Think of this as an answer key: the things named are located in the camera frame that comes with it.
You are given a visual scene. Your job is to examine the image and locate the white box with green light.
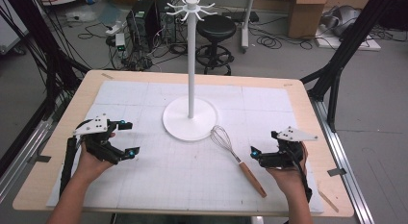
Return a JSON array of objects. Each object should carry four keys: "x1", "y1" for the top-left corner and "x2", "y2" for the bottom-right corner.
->
[{"x1": 114, "y1": 33, "x2": 127, "y2": 52}]

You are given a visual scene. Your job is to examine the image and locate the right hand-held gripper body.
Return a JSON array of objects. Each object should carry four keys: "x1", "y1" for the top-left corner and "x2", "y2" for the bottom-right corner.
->
[{"x1": 258, "y1": 126, "x2": 319, "y2": 169}]

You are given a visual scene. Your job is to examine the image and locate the black sleeved gripper cable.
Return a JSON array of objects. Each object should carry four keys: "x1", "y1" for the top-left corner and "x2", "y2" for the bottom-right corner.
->
[
  {"x1": 59, "y1": 136, "x2": 79, "y2": 198},
  {"x1": 290, "y1": 141, "x2": 313, "y2": 203}
]

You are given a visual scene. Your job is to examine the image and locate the black tape piece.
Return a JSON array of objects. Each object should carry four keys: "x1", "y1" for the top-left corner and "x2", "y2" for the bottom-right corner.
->
[
  {"x1": 326, "y1": 167, "x2": 347, "y2": 178},
  {"x1": 31, "y1": 155, "x2": 53, "y2": 164}
]

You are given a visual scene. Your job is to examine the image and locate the person's right hand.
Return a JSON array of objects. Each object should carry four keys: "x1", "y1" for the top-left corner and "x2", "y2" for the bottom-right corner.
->
[{"x1": 266, "y1": 141, "x2": 310, "y2": 195}]

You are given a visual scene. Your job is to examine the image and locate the white flat board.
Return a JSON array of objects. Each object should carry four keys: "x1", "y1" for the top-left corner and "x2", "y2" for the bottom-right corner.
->
[{"x1": 313, "y1": 24, "x2": 383, "y2": 52}]

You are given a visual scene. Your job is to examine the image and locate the person's left hand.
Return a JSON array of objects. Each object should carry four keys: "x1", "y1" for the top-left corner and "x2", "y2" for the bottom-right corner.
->
[{"x1": 76, "y1": 131, "x2": 117, "y2": 184}]

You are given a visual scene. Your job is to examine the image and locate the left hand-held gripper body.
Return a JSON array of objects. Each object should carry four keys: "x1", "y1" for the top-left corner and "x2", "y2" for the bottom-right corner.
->
[{"x1": 72, "y1": 113, "x2": 129, "y2": 165}]

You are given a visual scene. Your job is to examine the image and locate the grey machine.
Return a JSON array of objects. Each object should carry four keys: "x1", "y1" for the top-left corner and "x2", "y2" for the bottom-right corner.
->
[{"x1": 319, "y1": 5, "x2": 363, "y2": 37}]

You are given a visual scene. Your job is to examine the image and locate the black round stool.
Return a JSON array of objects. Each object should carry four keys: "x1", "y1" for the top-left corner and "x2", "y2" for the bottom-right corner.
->
[{"x1": 194, "y1": 14, "x2": 238, "y2": 76}]

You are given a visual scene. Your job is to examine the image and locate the white grid mat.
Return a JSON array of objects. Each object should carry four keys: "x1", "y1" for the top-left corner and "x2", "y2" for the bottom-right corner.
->
[{"x1": 45, "y1": 80, "x2": 324, "y2": 215}]

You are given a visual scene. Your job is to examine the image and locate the white power strip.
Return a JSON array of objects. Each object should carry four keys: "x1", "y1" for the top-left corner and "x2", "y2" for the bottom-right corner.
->
[{"x1": 105, "y1": 20, "x2": 128, "y2": 37}]

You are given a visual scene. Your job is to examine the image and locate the wooden handled metal whisk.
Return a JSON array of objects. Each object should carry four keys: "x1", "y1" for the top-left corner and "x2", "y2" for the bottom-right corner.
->
[{"x1": 210, "y1": 125, "x2": 268, "y2": 199}]

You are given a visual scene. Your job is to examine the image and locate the brown cardboard box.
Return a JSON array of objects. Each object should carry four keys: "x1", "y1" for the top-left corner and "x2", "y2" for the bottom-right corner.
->
[{"x1": 287, "y1": 0, "x2": 330, "y2": 39}]

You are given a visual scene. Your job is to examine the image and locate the black computer tower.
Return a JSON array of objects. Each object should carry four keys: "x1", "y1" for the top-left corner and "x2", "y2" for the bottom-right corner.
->
[
  {"x1": 156, "y1": 0, "x2": 178, "y2": 44},
  {"x1": 125, "y1": 0, "x2": 159, "y2": 54}
]

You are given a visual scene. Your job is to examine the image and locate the thin wooden stick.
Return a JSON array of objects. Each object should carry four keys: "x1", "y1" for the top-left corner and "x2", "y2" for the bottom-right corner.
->
[{"x1": 317, "y1": 188, "x2": 340, "y2": 213}]

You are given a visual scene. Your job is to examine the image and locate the silver metal rail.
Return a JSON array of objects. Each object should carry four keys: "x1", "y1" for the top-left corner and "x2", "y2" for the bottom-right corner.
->
[
  {"x1": 311, "y1": 98, "x2": 375, "y2": 224},
  {"x1": 0, "y1": 116, "x2": 55, "y2": 204}
]

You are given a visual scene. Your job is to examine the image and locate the black metal frame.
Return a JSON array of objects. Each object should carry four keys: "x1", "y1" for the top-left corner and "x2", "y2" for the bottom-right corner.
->
[
  {"x1": 0, "y1": 0, "x2": 92, "y2": 179},
  {"x1": 300, "y1": 0, "x2": 399, "y2": 133}
]

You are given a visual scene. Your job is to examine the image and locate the white floor stand pole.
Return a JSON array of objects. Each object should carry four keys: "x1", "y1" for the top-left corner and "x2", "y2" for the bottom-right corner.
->
[{"x1": 241, "y1": 0, "x2": 258, "y2": 54}]

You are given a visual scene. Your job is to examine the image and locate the coiled black cable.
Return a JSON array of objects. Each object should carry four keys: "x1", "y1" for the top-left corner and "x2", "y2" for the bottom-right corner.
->
[{"x1": 255, "y1": 35, "x2": 284, "y2": 51}]

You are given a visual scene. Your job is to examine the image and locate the white hook stand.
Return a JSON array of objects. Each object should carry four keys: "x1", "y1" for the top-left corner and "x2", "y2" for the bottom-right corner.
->
[{"x1": 162, "y1": 0, "x2": 219, "y2": 142}]

